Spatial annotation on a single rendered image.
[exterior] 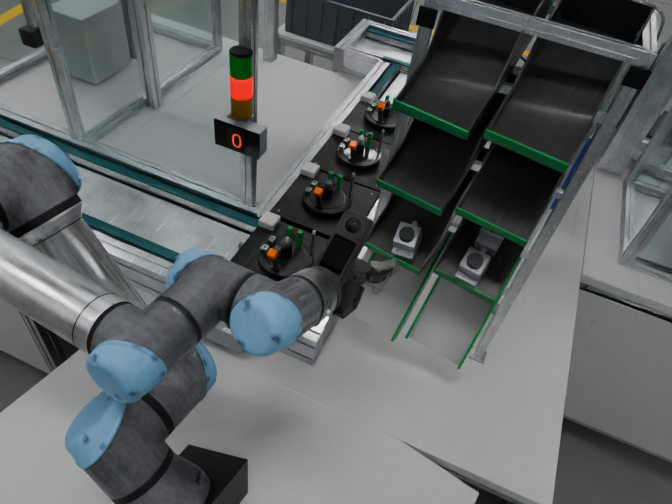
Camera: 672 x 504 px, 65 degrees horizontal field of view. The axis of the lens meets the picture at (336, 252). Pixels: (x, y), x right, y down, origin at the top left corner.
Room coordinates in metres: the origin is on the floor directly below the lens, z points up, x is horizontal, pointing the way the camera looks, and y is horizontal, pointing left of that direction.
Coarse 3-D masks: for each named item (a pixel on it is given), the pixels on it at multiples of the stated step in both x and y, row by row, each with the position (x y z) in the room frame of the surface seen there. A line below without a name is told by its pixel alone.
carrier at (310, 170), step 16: (304, 176) 1.24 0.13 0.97; (320, 176) 1.25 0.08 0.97; (352, 176) 1.15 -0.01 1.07; (288, 192) 1.15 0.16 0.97; (304, 192) 1.14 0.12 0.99; (336, 192) 1.16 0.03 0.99; (352, 192) 1.20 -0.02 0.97; (368, 192) 1.21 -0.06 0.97; (272, 208) 1.07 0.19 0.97; (288, 208) 1.09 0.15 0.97; (304, 208) 1.10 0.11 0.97; (320, 208) 1.08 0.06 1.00; (336, 208) 1.10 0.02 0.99; (352, 208) 1.13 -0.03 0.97; (368, 208) 1.14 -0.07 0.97; (304, 224) 1.03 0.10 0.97; (320, 224) 1.04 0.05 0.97; (336, 224) 1.05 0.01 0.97
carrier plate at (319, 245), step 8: (280, 224) 1.02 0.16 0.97; (288, 224) 1.02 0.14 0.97; (256, 232) 0.97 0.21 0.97; (264, 232) 0.98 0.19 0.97; (272, 232) 0.98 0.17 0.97; (280, 232) 0.99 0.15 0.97; (296, 232) 1.00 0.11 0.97; (304, 232) 1.00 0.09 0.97; (248, 240) 0.94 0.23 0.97; (256, 240) 0.94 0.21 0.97; (264, 240) 0.95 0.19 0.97; (304, 240) 0.97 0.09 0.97; (320, 240) 0.98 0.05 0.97; (328, 240) 0.99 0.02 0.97; (240, 248) 0.91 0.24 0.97; (248, 248) 0.91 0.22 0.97; (256, 248) 0.92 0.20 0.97; (320, 248) 0.96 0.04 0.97; (240, 256) 0.88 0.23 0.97; (248, 256) 0.89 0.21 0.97; (256, 256) 0.89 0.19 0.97; (240, 264) 0.86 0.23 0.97; (248, 264) 0.86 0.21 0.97; (256, 264) 0.86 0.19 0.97; (256, 272) 0.84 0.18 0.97
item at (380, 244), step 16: (480, 160) 0.94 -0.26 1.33; (464, 192) 0.83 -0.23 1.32; (400, 208) 0.85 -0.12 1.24; (416, 208) 0.85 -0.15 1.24; (448, 208) 0.85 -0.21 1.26; (384, 224) 0.82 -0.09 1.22; (432, 224) 0.82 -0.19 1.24; (448, 224) 0.80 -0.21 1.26; (368, 240) 0.78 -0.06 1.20; (384, 240) 0.78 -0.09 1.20; (432, 240) 0.79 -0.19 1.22; (384, 256) 0.75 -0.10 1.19; (416, 256) 0.75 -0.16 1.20; (416, 272) 0.71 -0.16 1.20
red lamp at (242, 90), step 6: (252, 78) 1.06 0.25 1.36; (234, 84) 1.04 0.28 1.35; (240, 84) 1.04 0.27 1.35; (246, 84) 1.04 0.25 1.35; (252, 84) 1.06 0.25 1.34; (234, 90) 1.04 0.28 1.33; (240, 90) 1.04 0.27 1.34; (246, 90) 1.04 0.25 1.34; (252, 90) 1.06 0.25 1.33; (234, 96) 1.04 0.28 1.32; (240, 96) 1.04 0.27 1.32; (246, 96) 1.04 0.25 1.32
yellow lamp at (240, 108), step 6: (252, 96) 1.06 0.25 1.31; (234, 102) 1.04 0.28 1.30; (240, 102) 1.04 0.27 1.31; (246, 102) 1.04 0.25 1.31; (252, 102) 1.06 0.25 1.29; (234, 108) 1.04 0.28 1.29; (240, 108) 1.04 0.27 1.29; (246, 108) 1.04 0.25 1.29; (252, 108) 1.06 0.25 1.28; (234, 114) 1.04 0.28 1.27; (240, 114) 1.04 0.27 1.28; (246, 114) 1.04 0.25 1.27; (252, 114) 1.06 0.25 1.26
